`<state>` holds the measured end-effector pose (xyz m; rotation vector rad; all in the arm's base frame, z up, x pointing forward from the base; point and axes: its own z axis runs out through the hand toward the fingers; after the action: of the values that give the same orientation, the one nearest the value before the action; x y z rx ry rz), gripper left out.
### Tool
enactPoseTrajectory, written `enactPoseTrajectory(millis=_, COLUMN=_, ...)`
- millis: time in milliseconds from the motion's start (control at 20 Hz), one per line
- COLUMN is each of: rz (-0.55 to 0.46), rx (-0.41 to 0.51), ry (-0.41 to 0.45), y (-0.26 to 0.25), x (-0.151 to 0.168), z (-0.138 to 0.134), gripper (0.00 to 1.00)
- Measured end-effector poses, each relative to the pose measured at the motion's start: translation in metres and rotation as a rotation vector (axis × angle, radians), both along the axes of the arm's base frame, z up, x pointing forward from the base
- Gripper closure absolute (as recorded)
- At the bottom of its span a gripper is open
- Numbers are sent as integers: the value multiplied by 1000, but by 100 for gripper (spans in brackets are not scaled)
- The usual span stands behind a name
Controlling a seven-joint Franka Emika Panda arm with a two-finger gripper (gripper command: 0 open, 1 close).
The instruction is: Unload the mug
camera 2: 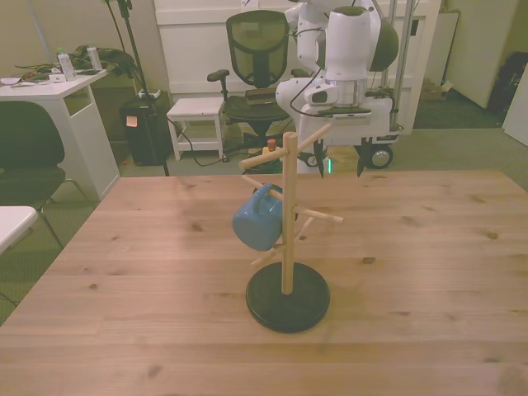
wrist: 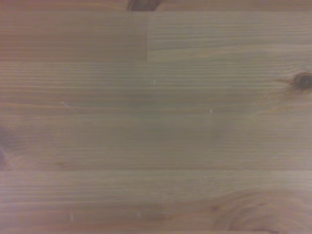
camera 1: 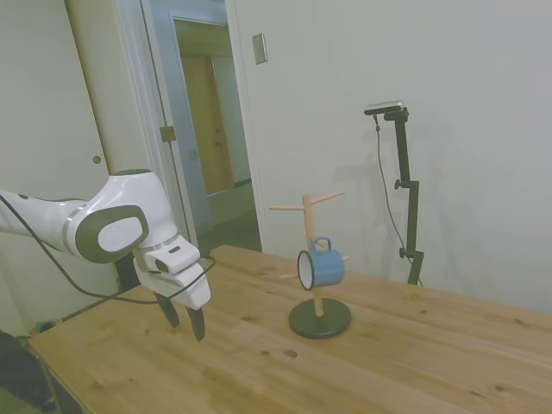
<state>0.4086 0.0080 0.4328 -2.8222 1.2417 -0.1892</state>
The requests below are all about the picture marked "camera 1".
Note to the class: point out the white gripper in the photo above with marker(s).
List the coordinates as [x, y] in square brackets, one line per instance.
[190, 286]

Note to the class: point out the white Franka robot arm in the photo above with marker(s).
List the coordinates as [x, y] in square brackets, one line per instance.
[52, 215]

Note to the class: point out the wooden mug tree black base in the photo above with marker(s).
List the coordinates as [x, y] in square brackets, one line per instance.
[320, 321]

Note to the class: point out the blue enamel mug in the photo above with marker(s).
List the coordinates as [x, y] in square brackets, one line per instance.
[325, 265]

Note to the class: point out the black bag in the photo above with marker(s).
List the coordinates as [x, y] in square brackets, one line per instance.
[19, 375]

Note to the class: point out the brass door hinge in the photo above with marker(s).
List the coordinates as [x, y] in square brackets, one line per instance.
[167, 133]

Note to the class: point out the wooden hallway door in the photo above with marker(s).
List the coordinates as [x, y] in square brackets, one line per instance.
[205, 129]

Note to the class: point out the open grey door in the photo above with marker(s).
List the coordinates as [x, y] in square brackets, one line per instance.
[172, 95]

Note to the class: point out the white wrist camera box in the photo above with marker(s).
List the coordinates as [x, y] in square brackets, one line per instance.
[174, 254]

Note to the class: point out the black metal camera stand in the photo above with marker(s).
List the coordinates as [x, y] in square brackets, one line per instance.
[384, 185]

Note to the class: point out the metal wall switch plate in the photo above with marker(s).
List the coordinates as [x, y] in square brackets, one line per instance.
[259, 48]

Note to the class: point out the grey stereo camera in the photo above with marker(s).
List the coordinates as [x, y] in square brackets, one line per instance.
[385, 107]

